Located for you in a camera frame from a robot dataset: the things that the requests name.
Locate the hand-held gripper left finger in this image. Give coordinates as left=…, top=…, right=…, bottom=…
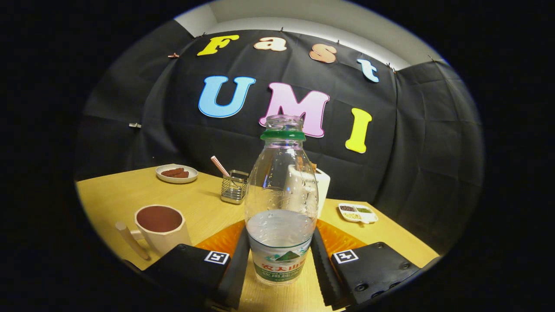
left=124, top=220, right=251, bottom=310

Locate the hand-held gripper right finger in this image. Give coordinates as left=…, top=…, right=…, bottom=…
left=310, top=219, right=441, bottom=310

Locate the cream cup with wooden handle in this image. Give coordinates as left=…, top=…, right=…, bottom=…
left=115, top=205, right=192, bottom=260

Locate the clear plastic bottle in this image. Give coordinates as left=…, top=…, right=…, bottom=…
left=244, top=115, right=319, bottom=286

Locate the white divided bean dish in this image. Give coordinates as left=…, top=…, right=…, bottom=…
left=338, top=203, right=379, bottom=224

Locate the wooden table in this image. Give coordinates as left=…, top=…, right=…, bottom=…
left=76, top=164, right=439, bottom=312

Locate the white toaster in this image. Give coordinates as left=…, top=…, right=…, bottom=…
left=288, top=164, right=331, bottom=218

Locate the striped straw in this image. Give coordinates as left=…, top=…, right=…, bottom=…
left=211, top=156, right=230, bottom=178

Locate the white round plate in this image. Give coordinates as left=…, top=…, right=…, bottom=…
left=155, top=164, right=199, bottom=184

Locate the black backdrop cloth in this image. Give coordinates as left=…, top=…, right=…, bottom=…
left=74, top=19, right=484, bottom=256

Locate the wire mesh holder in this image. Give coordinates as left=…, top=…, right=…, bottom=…
left=221, top=170, right=249, bottom=205

